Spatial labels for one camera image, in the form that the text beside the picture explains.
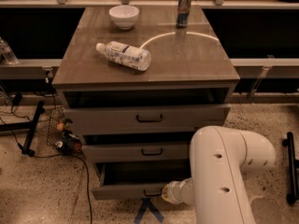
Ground grey drawer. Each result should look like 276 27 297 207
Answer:
92 160 191 200
64 105 231 135
83 142 190 162

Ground black floor stand left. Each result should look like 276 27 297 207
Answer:
0 101 45 157

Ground black floor stand right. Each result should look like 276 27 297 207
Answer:
282 132 299 205

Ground clear bottle at left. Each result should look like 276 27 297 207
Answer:
0 37 18 64

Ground black power cable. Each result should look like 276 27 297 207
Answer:
0 103 93 224

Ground wire basket with items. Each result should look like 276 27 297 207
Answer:
47 107 82 155

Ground metal rail frame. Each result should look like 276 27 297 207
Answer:
0 0 299 104

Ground blue silver drink can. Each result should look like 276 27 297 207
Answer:
177 0 192 28

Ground blue tape cross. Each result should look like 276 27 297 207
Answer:
134 198 165 224

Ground white ceramic bowl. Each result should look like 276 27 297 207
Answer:
109 5 139 30

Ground black floor stand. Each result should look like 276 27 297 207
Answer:
0 101 45 157
282 132 299 205

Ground clear plastic water bottle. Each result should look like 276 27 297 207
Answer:
96 41 151 71

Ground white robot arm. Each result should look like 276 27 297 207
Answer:
162 126 276 224

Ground grey drawer cabinet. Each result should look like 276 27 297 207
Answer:
53 7 239 164

